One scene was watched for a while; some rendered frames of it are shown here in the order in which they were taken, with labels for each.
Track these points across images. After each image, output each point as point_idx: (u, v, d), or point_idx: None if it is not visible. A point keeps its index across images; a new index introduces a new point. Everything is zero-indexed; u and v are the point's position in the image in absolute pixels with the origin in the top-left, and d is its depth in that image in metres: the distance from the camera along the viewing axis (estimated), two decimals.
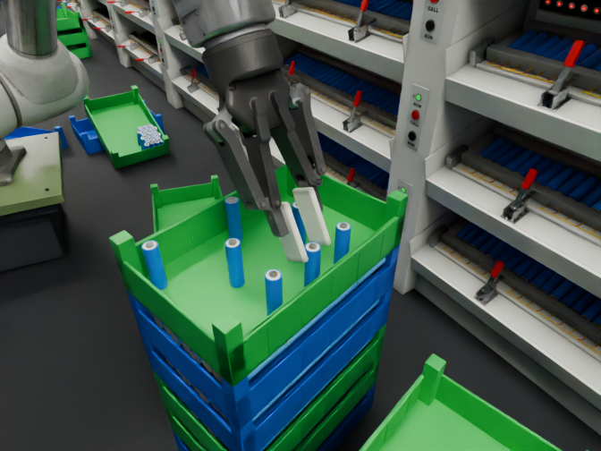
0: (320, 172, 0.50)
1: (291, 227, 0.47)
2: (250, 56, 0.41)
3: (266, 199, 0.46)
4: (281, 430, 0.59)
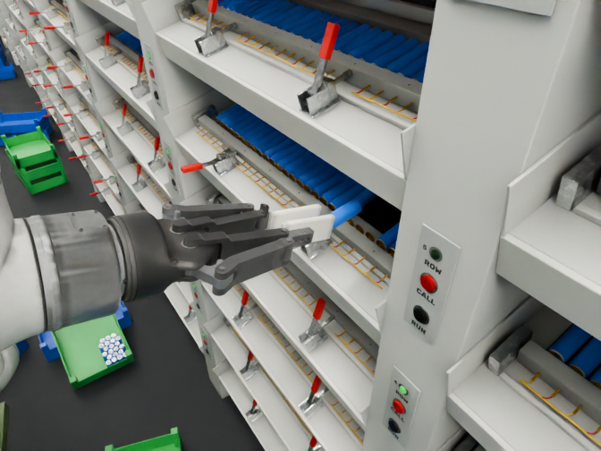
0: (283, 258, 0.46)
1: None
2: None
3: (249, 225, 0.49)
4: None
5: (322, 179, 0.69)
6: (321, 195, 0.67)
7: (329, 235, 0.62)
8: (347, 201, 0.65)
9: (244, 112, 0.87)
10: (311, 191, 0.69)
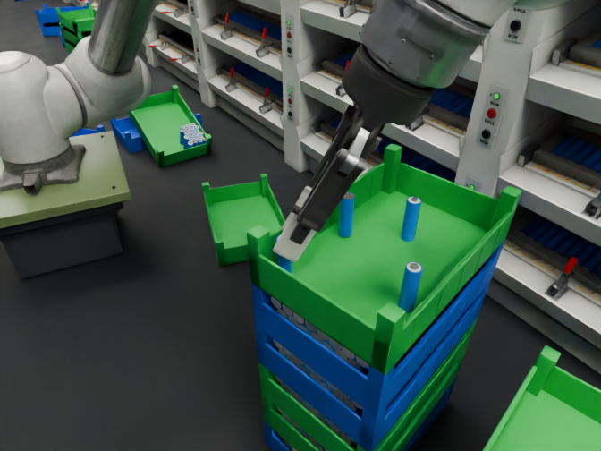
0: None
1: (309, 238, 0.48)
2: (419, 111, 0.38)
3: None
4: None
5: None
6: None
7: None
8: None
9: None
10: None
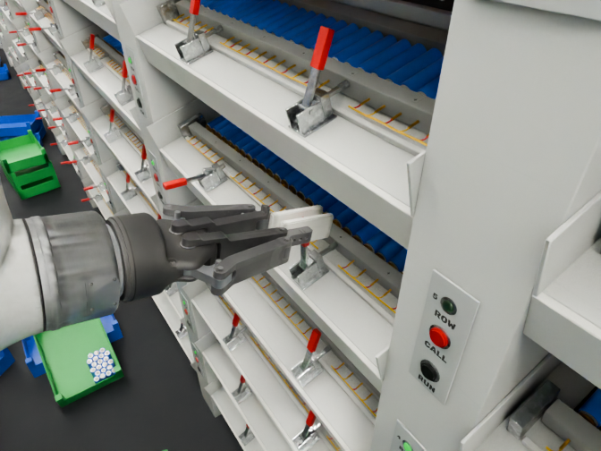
0: (252, 208, 0.49)
1: (303, 222, 0.48)
2: (143, 233, 0.37)
3: (279, 239, 0.45)
4: None
5: (325, 191, 0.63)
6: (325, 209, 0.61)
7: (325, 263, 0.56)
8: (353, 217, 0.59)
9: None
10: (314, 205, 0.63)
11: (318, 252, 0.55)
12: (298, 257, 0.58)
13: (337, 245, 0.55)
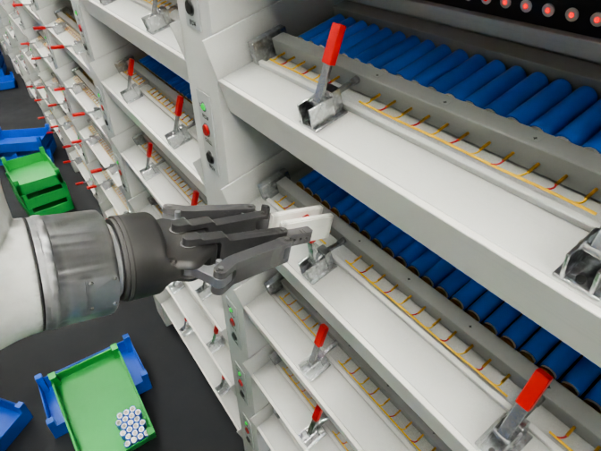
0: (252, 208, 0.49)
1: (303, 222, 0.48)
2: (144, 233, 0.37)
3: (279, 239, 0.45)
4: None
5: (495, 302, 0.46)
6: (501, 331, 0.44)
7: None
8: (550, 348, 0.42)
9: None
10: (479, 320, 0.46)
11: None
12: (475, 406, 0.41)
13: (545, 399, 0.39)
